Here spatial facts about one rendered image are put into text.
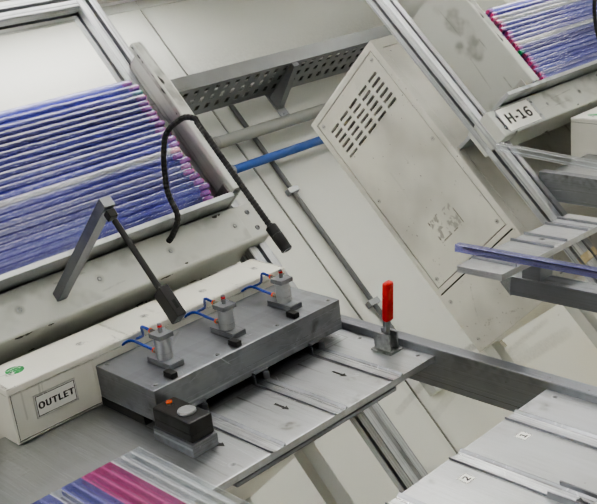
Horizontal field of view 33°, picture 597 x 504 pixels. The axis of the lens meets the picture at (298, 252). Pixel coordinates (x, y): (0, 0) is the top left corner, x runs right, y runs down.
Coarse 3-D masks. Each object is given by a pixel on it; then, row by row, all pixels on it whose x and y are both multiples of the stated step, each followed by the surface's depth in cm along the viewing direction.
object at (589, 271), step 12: (468, 252) 141; (480, 252) 140; (492, 252) 139; (504, 252) 138; (528, 264) 135; (540, 264) 134; (552, 264) 133; (564, 264) 132; (576, 264) 132; (588, 276) 130
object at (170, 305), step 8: (160, 288) 121; (168, 288) 121; (160, 296) 121; (168, 296) 120; (160, 304) 122; (168, 304) 120; (176, 304) 120; (168, 312) 121; (176, 312) 120; (184, 312) 120; (176, 320) 120
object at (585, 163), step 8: (496, 144) 147; (504, 144) 146; (504, 152) 146; (512, 152) 145; (520, 152) 145; (528, 152) 144; (536, 152) 143; (544, 152) 142; (552, 152) 142; (544, 160) 142; (552, 160) 142; (560, 160) 141; (568, 160) 140; (576, 160) 139; (584, 160) 138; (592, 160) 139; (592, 168) 138
